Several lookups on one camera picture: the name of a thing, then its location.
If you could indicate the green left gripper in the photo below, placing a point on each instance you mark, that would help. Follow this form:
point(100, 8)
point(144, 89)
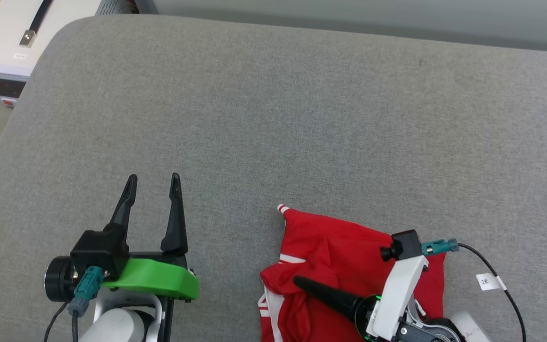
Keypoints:
point(159, 280)

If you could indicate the red and white shirt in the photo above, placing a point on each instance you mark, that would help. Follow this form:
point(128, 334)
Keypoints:
point(330, 251)

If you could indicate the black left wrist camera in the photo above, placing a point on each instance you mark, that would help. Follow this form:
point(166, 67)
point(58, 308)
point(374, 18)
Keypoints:
point(98, 249)

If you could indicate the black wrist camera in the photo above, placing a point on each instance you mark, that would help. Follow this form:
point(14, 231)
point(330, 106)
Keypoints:
point(98, 249)
point(406, 244)

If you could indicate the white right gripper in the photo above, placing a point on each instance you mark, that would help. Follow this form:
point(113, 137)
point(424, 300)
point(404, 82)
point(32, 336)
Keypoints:
point(397, 294)

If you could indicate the grey perforated metal box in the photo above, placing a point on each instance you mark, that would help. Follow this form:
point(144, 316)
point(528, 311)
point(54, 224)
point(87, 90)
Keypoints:
point(117, 5)

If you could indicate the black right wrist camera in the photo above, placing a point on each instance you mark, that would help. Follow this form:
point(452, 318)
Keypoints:
point(406, 244)

